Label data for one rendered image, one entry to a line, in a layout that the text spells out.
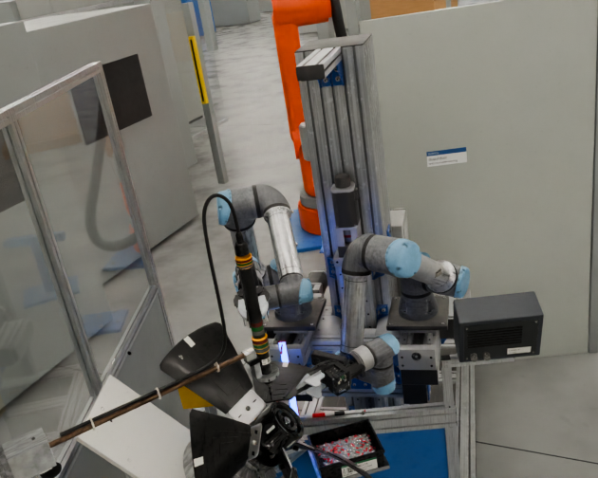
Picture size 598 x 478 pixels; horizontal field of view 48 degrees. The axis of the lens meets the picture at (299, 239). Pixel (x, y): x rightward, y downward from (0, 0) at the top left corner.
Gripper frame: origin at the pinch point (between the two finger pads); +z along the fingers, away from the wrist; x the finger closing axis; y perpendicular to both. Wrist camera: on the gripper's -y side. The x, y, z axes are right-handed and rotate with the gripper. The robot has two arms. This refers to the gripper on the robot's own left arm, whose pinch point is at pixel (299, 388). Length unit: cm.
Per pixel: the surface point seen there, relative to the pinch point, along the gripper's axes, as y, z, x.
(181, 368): -8.1, 31.0, -19.4
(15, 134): -79, 42, -72
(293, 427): 16.0, 12.5, -4.3
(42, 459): 3, 71, -22
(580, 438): 3, -153, 119
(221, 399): 1.4, 25.2, -11.4
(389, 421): -0.2, -34.7, 35.4
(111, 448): -1, 55, -12
